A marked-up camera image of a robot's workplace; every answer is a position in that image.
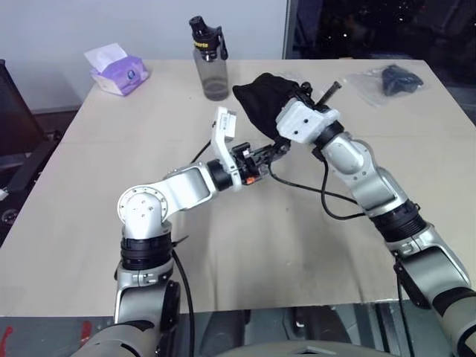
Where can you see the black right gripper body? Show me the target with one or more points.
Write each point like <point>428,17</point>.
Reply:
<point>308,98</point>

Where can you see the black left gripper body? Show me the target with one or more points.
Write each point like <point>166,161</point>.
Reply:
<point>254,161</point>

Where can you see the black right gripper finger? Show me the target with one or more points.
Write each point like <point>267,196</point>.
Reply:
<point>330,92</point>

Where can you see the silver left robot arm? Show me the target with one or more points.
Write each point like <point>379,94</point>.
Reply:
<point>186,186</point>

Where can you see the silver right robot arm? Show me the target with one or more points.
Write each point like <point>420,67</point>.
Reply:
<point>346,156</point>

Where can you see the clear plastic bag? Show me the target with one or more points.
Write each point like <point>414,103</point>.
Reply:
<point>366,87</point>

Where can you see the black item in bag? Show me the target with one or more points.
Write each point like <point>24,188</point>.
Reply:
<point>399,82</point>

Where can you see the grey transparent water bottle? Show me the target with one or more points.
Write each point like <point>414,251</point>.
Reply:
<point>213,74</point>

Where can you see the purple tissue pack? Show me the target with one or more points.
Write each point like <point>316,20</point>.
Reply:
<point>119,72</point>

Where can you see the grey robot torso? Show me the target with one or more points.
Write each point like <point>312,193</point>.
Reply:
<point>297,349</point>

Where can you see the black metal stand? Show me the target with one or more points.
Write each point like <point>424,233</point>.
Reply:
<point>26,167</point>

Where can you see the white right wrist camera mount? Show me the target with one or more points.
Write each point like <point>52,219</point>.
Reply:
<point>301,124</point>

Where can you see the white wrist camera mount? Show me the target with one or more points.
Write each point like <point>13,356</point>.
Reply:
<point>301,124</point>
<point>223,145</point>

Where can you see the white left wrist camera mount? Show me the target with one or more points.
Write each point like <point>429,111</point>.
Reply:
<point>223,145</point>

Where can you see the grey window frame post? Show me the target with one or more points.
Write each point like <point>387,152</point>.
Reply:
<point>287,29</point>

